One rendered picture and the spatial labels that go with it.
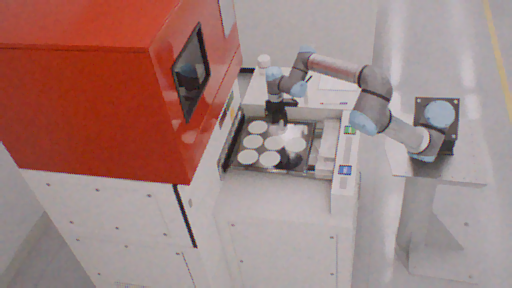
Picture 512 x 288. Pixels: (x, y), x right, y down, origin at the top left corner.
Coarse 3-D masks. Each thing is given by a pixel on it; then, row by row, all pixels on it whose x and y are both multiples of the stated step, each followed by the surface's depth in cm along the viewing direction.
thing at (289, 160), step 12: (252, 120) 247; (264, 120) 245; (264, 132) 239; (276, 132) 238; (288, 132) 236; (300, 132) 236; (240, 144) 234; (288, 156) 224; (300, 156) 223; (276, 168) 219; (288, 168) 218; (300, 168) 217
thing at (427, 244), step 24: (408, 192) 248; (432, 192) 243; (408, 216) 259; (432, 216) 262; (408, 240) 272; (432, 240) 277; (456, 240) 271; (408, 264) 271; (432, 264) 271; (456, 264) 270
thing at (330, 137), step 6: (324, 132) 236; (330, 132) 236; (336, 132) 235; (324, 138) 233; (330, 138) 233; (336, 138) 232; (324, 144) 230; (330, 144) 229; (336, 144) 229; (324, 150) 227; (330, 150) 226; (336, 150) 227; (318, 162) 222; (324, 162) 221; (330, 162) 221; (318, 174) 216; (324, 174) 216; (330, 174) 215
